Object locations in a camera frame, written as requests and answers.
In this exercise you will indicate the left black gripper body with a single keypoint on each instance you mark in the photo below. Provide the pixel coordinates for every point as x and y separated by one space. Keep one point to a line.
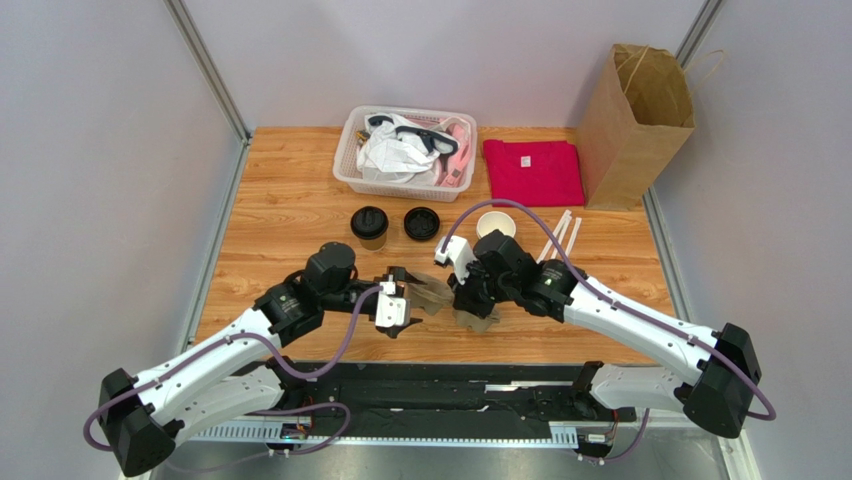
397 273

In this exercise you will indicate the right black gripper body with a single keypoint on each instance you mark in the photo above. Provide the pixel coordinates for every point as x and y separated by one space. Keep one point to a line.
470 292

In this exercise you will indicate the paper coffee cup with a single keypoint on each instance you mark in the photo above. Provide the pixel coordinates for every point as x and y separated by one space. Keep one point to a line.
495 221
373 244

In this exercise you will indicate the black coffee cup lid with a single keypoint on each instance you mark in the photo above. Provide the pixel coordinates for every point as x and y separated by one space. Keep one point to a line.
369 223

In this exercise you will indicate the brown paper bag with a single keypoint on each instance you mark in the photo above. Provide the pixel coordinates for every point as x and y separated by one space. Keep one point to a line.
639 116

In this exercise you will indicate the brown cardboard cup carrier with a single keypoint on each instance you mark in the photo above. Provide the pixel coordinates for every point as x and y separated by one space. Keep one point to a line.
472 322

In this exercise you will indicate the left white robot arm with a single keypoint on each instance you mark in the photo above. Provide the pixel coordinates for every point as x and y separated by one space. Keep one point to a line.
143 418

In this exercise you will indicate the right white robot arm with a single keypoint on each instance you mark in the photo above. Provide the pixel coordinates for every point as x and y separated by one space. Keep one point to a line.
707 374

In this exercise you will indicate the black lid on table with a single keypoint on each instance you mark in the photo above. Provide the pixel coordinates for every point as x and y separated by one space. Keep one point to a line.
421 223

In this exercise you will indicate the white wrapped straw middle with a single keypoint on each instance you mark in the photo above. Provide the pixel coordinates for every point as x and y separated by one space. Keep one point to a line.
563 227

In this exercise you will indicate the white wrapped straw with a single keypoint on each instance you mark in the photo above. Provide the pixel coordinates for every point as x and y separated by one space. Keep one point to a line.
549 251
563 227
577 222

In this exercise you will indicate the white wrapped straw left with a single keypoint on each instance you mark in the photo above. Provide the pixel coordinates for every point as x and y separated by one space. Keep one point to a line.
549 251

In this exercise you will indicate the white wrapped straw right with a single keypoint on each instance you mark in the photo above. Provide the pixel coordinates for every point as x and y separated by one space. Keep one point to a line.
577 222

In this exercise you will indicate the red folded cloth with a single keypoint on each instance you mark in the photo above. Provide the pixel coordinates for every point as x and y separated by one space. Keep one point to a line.
535 174

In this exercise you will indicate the white cloth in basket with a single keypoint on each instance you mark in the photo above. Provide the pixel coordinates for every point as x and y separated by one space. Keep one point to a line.
386 157

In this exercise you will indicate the white plastic basket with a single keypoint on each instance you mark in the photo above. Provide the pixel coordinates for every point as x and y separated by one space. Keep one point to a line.
354 134

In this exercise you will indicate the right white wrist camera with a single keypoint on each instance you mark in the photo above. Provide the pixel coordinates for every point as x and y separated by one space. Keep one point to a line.
455 251

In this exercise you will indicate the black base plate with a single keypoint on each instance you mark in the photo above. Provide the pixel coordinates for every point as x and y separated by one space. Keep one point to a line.
433 404

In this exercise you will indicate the aluminium frame rail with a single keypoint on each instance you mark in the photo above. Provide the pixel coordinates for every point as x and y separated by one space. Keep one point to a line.
675 450

